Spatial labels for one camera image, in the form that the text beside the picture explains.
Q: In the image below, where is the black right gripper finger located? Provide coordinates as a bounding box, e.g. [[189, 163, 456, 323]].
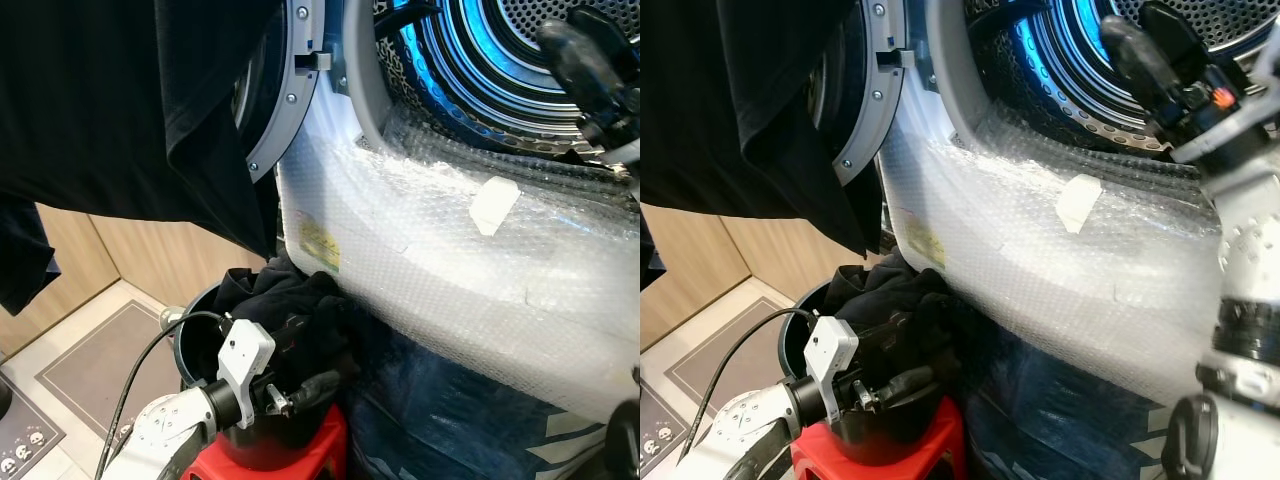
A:
[[1142, 0, 1219, 76], [1100, 15, 1191, 113], [537, 20, 619, 116], [575, 8, 641, 86]]

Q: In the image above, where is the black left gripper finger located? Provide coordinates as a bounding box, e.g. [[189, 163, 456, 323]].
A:
[[283, 315, 341, 351], [880, 367, 947, 406], [872, 318, 936, 351], [290, 372, 348, 409]]

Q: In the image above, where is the black clothes pile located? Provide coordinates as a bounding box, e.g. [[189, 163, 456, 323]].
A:
[[213, 250, 361, 391], [835, 262, 966, 391]]

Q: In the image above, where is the white front-load washing machine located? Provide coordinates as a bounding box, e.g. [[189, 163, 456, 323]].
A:
[[275, 0, 641, 423], [875, 0, 1280, 403]]

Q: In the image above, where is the red plastic stool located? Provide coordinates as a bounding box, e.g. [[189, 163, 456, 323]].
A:
[[180, 405, 349, 480], [790, 397, 966, 480]]

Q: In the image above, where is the black plastic laundry bucket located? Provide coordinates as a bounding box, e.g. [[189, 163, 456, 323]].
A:
[[778, 280, 951, 466], [175, 283, 351, 473]]

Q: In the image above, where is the perforated steel washer drum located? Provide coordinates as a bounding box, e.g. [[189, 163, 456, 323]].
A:
[[375, 0, 641, 161], [965, 0, 1280, 157]]

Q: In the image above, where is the yellow label sticker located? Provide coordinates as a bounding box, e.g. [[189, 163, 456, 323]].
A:
[[903, 208, 946, 269], [300, 213, 342, 273]]

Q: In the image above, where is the black hanging garment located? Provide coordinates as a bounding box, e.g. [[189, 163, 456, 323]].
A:
[[0, 0, 291, 316], [640, 0, 887, 291]]

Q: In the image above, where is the blue denim cloth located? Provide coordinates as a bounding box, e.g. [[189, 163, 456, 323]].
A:
[[950, 320, 1201, 480], [340, 305, 641, 480]]

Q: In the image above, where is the light wooden cabinet panel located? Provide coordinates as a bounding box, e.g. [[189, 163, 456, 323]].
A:
[[640, 205, 881, 346], [0, 205, 281, 356]]

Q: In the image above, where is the clear bubble wrap sheet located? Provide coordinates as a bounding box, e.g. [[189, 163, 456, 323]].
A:
[[878, 100, 1241, 403], [278, 105, 641, 423]]

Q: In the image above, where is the white tape patch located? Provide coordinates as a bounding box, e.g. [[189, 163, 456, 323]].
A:
[[1055, 174, 1104, 235], [469, 177, 522, 238]]

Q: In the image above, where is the grey bordered floor mat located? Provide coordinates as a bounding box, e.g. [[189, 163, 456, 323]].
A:
[[35, 298, 186, 411], [665, 300, 791, 406]]

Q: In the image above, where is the grey skull print mat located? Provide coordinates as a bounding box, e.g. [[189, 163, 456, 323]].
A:
[[640, 405, 696, 471], [0, 395, 66, 480]]

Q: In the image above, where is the grey round washer door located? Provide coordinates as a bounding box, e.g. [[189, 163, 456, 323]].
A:
[[810, 0, 910, 187], [235, 0, 327, 187]]

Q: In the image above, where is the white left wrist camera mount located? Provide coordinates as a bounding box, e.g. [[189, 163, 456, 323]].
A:
[[803, 316, 861, 426], [217, 319, 277, 429]]

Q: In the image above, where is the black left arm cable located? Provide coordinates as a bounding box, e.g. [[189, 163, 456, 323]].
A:
[[678, 309, 819, 471], [95, 311, 236, 480]]

